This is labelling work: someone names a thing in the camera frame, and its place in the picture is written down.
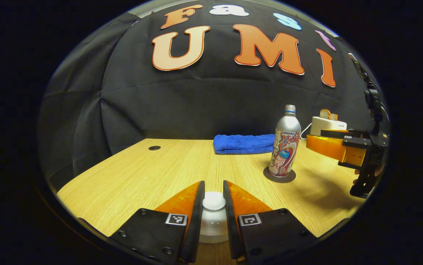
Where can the black backdrop cloth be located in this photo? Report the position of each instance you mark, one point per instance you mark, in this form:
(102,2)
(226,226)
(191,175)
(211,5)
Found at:
(196,103)

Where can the bread slice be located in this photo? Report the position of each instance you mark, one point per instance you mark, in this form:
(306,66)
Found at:
(334,117)
(324,114)

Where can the dark round coaster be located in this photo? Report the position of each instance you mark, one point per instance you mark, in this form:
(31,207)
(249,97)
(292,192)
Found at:
(270,176)

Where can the silver water bottle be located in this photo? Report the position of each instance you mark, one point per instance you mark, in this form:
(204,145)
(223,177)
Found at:
(287,132)

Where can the blue towel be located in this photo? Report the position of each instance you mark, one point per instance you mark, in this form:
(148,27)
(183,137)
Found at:
(242,143)

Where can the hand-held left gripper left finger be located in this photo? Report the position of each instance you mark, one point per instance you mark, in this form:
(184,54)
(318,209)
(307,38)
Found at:
(196,221)

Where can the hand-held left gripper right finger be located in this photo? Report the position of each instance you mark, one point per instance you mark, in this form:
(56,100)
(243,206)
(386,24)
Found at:
(230,221)

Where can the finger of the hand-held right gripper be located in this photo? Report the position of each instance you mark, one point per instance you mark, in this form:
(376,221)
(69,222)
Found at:
(325,145)
(340,133)

